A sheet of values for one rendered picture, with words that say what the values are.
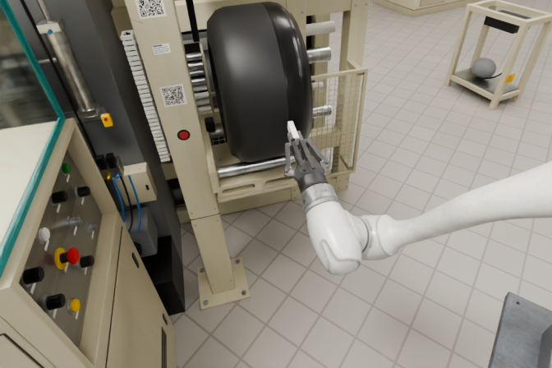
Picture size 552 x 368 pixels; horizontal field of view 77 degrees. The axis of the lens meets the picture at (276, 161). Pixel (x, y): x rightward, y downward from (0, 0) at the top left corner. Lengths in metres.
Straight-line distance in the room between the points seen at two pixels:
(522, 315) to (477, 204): 0.80
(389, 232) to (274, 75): 0.55
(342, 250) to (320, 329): 1.20
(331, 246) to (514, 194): 0.36
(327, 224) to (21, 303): 0.59
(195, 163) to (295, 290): 0.99
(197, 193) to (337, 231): 0.82
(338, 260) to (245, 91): 0.56
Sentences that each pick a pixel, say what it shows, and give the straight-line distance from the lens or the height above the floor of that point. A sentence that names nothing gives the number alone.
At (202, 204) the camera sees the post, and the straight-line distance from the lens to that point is 1.54.
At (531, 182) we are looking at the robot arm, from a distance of 0.66.
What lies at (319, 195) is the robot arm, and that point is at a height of 1.17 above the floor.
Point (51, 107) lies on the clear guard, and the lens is 1.10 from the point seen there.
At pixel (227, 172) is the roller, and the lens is 1.34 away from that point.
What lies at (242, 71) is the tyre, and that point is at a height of 1.33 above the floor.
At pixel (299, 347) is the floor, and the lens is 1.92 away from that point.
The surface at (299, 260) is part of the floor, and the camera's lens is 2.16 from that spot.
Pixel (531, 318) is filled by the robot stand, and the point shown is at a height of 0.65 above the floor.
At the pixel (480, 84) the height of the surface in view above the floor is 0.13.
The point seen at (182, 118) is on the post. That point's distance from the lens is 1.28.
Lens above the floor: 1.77
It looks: 39 degrees down
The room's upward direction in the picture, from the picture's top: 3 degrees counter-clockwise
